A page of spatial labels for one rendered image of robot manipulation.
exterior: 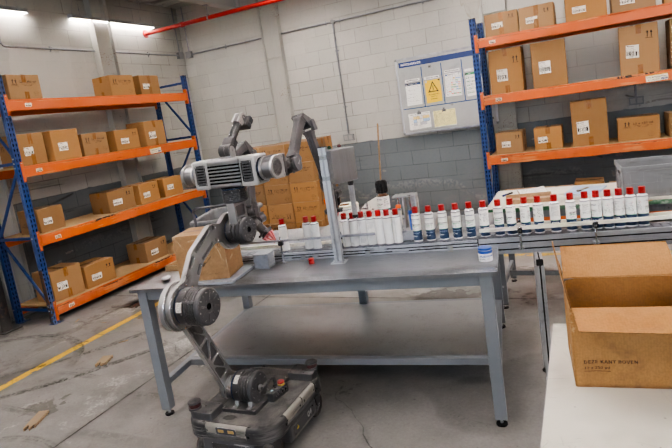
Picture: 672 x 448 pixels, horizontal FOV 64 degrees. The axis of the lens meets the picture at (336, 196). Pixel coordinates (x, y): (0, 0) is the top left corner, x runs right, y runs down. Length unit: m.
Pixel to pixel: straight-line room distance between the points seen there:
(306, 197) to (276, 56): 2.57
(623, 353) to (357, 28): 6.68
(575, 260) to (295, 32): 6.83
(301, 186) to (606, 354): 5.38
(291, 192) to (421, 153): 1.99
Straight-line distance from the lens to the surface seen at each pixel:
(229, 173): 2.85
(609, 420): 1.69
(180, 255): 3.22
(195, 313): 2.58
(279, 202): 6.94
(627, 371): 1.82
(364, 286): 2.85
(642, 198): 3.13
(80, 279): 6.55
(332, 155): 2.99
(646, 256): 2.04
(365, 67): 7.88
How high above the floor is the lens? 1.67
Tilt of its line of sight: 9 degrees down
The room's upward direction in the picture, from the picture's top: 9 degrees counter-clockwise
